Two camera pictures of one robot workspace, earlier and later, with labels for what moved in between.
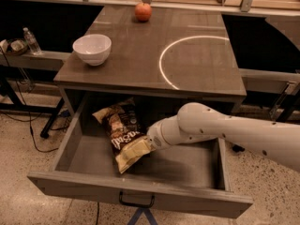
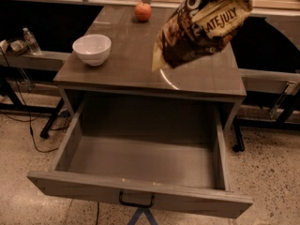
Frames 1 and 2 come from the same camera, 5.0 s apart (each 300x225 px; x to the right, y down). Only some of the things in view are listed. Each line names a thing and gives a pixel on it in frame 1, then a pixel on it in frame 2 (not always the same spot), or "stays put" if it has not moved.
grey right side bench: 266,81 stays put
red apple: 143,12 stays put
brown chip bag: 127,132 to 203,22
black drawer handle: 136,204 stays put
